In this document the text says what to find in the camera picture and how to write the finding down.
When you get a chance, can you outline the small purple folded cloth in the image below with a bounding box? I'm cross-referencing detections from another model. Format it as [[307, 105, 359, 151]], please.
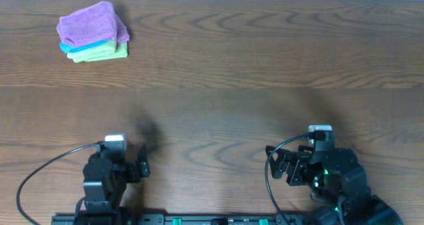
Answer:
[[115, 15, 130, 45]]

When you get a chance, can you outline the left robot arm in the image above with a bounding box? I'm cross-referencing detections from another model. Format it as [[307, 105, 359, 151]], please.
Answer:
[[74, 141, 150, 225]]

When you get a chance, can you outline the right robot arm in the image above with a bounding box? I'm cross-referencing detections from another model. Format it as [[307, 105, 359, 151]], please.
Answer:
[[264, 125, 402, 225]]

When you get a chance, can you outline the purple microfiber cloth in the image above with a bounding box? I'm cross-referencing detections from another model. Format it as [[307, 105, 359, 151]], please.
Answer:
[[56, 1, 117, 48]]

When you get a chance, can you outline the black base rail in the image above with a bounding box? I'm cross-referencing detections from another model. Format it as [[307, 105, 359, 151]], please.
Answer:
[[50, 214, 313, 225]]

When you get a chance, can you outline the green folded cloth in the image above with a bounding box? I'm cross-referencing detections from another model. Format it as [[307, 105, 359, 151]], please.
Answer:
[[67, 41, 128, 63]]

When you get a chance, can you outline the left black cable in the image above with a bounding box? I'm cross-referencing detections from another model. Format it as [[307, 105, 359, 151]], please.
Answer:
[[16, 143, 102, 225]]

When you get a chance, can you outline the blue folded cloth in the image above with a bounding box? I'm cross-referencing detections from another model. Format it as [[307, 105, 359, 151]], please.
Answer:
[[59, 40, 108, 54]]

